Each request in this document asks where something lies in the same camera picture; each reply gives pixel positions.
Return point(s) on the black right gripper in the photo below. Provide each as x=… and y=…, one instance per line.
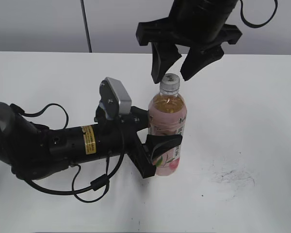
x=197, y=24

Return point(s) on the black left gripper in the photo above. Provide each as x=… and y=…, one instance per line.
x=117, y=136

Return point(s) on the pink oolong tea bottle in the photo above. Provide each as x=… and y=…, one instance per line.
x=167, y=116

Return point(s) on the white bottle cap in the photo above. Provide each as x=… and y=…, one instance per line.
x=170, y=84

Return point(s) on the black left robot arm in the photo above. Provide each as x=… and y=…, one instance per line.
x=35, y=151

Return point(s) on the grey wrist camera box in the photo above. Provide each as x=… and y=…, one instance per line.
x=115, y=100

